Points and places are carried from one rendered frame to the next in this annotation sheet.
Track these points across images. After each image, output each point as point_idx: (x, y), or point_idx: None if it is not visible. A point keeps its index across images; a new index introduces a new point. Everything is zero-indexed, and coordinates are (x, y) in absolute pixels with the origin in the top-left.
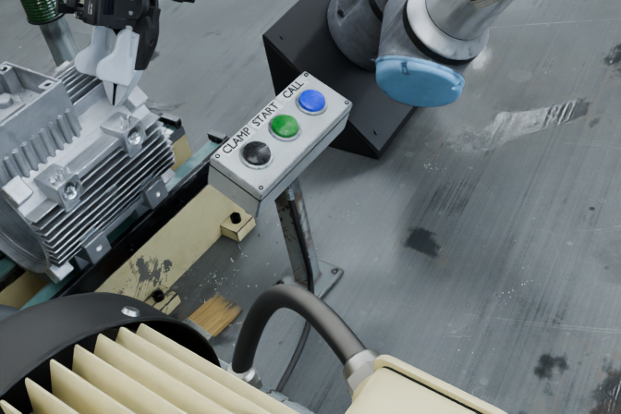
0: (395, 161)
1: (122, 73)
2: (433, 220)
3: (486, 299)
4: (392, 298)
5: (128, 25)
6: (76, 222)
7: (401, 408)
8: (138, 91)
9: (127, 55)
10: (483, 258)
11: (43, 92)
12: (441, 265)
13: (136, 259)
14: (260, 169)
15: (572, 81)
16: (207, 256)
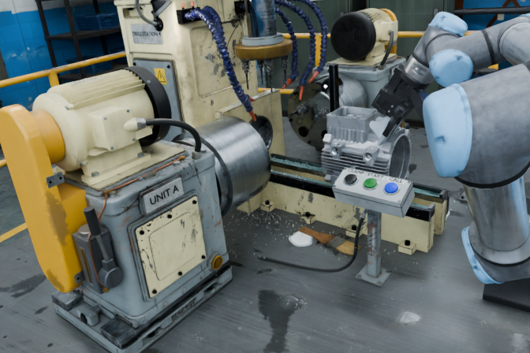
0: (483, 306)
1: (379, 131)
2: (429, 323)
3: (364, 343)
4: (363, 305)
5: (387, 115)
6: (334, 164)
7: (114, 109)
8: (389, 146)
9: (384, 127)
10: (398, 344)
11: (357, 118)
12: (390, 325)
13: (356, 206)
14: (343, 183)
15: None
16: (386, 243)
